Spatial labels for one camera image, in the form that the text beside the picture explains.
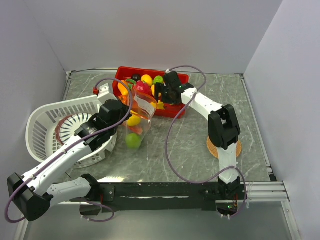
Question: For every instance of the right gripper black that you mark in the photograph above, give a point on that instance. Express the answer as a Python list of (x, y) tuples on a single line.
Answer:
[(160, 88)]

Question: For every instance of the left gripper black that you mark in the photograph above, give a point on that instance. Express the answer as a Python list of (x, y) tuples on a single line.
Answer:
[(125, 109)]

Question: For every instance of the yellow orange fruit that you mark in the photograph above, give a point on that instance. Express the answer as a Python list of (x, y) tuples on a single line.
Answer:
[(153, 90)]

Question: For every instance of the yellow fruit front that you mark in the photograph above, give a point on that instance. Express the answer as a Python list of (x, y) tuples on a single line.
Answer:
[(133, 121)]

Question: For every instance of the clear zip bag orange zipper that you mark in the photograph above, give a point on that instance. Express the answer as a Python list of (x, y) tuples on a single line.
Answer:
[(143, 106)]

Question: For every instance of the green lime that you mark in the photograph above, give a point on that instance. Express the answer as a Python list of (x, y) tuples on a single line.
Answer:
[(133, 141)]

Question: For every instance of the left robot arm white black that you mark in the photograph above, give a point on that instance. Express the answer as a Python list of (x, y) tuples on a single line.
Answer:
[(33, 193)]

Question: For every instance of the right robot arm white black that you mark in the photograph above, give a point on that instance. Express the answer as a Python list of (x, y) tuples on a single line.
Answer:
[(223, 127)]

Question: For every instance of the green yellow guava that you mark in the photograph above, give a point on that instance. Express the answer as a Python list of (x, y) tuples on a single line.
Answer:
[(158, 79)]

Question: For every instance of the yellow lemon back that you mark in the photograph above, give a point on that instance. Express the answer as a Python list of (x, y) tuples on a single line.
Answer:
[(147, 79)]

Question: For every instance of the pink dragon fruit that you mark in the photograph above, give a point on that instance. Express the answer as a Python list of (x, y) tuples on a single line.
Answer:
[(143, 87)]

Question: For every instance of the small orange pumpkin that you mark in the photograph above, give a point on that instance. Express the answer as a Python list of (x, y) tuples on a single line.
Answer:
[(124, 99)]

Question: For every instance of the yellow banana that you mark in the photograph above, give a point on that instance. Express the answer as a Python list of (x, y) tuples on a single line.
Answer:
[(160, 105)]

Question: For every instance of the dark purple mangosteen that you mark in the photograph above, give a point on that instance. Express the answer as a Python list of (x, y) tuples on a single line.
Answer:
[(136, 77)]

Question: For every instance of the yellow orange mango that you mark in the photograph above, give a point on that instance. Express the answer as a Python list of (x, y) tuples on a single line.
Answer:
[(123, 87)]

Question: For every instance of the green watermelon wedge back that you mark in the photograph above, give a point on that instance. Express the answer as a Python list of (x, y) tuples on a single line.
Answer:
[(130, 82)]

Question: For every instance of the red plastic tray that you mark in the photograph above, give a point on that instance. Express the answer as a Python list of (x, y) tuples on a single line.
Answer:
[(125, 72)]

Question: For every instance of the white blue striped plate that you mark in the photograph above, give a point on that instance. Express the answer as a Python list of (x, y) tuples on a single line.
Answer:
[(71, 124)]

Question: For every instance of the dark red plate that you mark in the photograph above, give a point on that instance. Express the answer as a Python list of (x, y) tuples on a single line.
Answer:
[(57, 130)]

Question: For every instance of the white plastic basket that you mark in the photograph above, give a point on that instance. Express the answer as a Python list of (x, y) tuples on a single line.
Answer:
[(40, 131)]

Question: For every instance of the round woven bamboo coaster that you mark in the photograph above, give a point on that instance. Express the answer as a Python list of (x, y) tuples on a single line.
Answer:
[(213, 149)]

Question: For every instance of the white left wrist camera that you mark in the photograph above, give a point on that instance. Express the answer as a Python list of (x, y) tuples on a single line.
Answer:
[(105, 93)]

